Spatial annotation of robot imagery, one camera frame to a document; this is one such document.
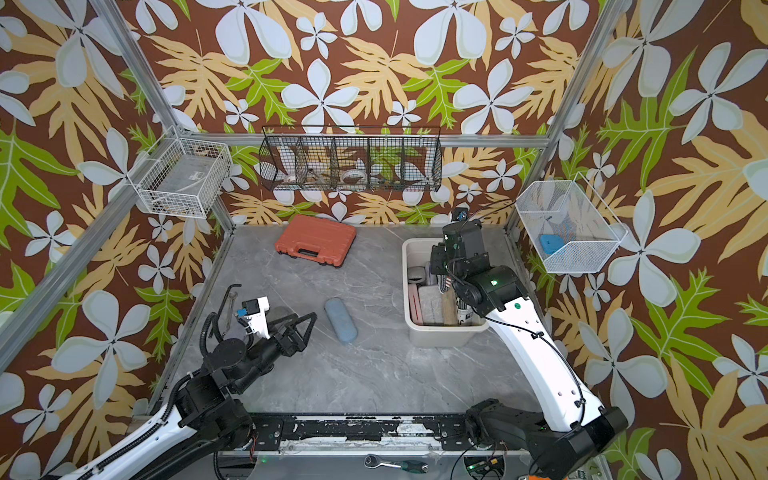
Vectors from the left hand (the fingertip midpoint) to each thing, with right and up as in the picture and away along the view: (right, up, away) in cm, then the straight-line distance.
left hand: (309, 314), depth 70 cm
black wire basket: (+7, +46, +27) cm, 54 cm away
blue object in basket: (+64, +18, +10) cm, 67 cm away
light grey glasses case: (+31, 0, +14) cm, 35 cm away
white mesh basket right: (+70, +23, +13) cm, 74 cm away
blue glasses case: (+4, -6, +24) cm, 25 cm away
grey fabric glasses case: (+28, +8, +18) cm, 34 cm away
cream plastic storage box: (+29, +15, +22) cm, 40 cm away
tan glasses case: (+36, 0, +11) cm, 38 cm away
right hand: (+31, +16, +2) cm, 36 cm away
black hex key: (-36, -2, +29) cm, 46 cm away
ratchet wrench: (+15, -37, +4) cm, 40 cm away
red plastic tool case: (-6, +20, +39) cm, 44 cm away
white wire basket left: (-43, +38, +17) cm, 59 cm away
